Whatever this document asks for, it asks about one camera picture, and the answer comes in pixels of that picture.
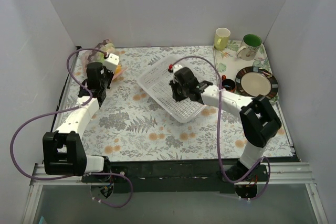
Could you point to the striped rim ceramic plate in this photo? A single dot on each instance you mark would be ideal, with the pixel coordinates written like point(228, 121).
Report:
point(253, 81)

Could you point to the green interior floral mug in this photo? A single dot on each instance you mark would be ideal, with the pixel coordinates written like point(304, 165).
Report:
point(249, 47)

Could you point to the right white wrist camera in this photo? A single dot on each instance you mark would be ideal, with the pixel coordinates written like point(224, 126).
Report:
point(174, 68)

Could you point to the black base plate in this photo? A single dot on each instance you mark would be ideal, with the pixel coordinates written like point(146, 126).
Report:
point(174, 176)

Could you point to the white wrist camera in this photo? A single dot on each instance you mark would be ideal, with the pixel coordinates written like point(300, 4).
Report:
point(111, 62)
point(174, 68)

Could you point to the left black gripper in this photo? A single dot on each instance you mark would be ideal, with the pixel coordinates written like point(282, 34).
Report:
point(107, 74)

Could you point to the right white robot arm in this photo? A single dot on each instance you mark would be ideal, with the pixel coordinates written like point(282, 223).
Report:
point(259, 120)

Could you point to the green fake lettuce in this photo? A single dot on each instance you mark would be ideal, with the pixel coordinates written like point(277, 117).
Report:
point(99, 57)

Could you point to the white plastic basket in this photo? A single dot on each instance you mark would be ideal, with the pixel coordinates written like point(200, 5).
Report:
point(155, 79)

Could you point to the yellow green mug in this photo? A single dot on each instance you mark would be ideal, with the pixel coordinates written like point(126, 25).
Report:
point(221, 38)

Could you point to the small brown cup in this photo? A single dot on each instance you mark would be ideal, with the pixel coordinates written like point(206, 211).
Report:
point(228, 84)

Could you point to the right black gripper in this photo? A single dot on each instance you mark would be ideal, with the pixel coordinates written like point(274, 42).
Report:
point(175, 92)

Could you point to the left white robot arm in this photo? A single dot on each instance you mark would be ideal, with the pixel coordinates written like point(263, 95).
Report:
point(63, 151)

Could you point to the orange fake fruit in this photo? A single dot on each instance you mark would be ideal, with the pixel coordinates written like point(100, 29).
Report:
point(119, 70)

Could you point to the floral serving tray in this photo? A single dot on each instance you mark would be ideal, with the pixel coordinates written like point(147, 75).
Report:
point(229, 65)

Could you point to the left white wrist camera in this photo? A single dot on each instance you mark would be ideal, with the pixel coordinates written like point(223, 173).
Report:
point(111, 62)

